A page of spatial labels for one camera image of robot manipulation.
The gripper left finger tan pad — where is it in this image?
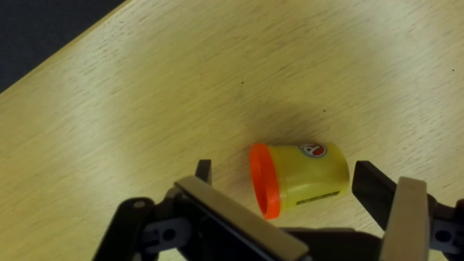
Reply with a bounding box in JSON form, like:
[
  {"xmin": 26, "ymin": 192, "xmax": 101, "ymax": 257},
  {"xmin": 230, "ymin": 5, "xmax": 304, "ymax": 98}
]
[{"xmin": 172, "ymin": 157, "xmax": 310, "ymax": 261}]

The gripper right finger tan pad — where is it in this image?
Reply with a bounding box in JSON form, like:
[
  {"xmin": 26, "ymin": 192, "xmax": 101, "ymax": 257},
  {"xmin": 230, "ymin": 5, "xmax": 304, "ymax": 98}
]
[{"xmin": 351, "ymin": 159, "xmax": 432, "ymax": 261}]

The yellow container orange lid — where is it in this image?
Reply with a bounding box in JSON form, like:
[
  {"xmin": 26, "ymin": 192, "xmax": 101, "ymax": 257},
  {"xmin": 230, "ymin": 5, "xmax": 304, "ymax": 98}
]
[{"xmin": 248, "ymin": 140, "xmax": 351, "ymax": 220}]

